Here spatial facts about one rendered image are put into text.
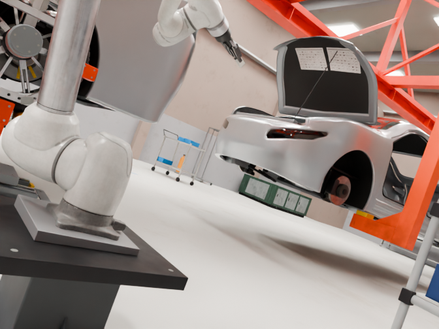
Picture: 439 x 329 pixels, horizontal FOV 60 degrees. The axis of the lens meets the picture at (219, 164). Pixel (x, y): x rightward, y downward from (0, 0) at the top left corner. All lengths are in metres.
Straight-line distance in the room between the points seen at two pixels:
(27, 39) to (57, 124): 0.81
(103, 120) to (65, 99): 9.93
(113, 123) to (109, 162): 10.12
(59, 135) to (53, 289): 0.42
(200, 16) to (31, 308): 1.14
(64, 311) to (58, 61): 0.67
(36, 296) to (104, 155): 0.40
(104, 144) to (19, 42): 0.91
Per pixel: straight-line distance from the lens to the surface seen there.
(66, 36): 1.14
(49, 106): 1.17
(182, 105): 12.14
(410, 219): 4.30
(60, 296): 1.13
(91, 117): 10.97
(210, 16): 1.58
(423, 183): 4.33
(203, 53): 12.50
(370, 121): 4.57
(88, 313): 1.19
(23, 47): 1.91
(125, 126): 11.34
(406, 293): 1.39
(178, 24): 1.56
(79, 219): 1.12
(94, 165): 1.09
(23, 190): 2.20
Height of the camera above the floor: 0.62
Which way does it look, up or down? 1 degrees up
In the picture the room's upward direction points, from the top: 20 degrees clockwise
